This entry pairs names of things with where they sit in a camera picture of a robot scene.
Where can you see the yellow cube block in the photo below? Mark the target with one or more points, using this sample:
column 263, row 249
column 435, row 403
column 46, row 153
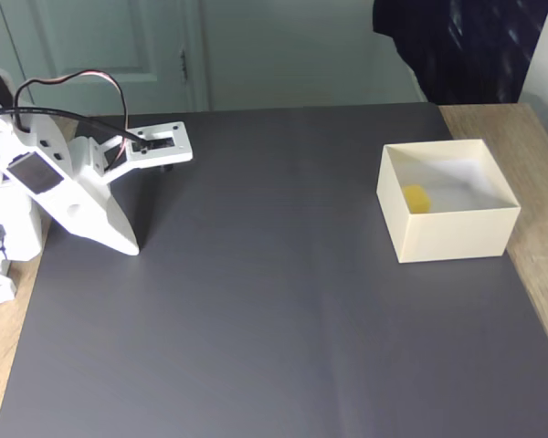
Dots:
column 416, row 199

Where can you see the white open box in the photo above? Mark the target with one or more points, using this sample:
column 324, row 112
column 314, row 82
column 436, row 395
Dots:
column 452, row 232

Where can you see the pale green panel door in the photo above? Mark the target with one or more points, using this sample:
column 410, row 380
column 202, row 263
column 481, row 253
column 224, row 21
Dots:
column 100, row 41

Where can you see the dark grey table mat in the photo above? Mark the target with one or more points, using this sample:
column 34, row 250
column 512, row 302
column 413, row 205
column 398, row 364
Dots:
column 265, row 328

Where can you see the black hanging cloth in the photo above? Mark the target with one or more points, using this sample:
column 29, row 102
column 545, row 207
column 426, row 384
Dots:
column 470, row 50

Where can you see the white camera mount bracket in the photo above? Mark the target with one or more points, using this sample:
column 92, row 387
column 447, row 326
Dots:
column 164, row 157

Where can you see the black camera module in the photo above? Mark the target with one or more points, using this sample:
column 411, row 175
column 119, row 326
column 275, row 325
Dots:
column 162, row 142

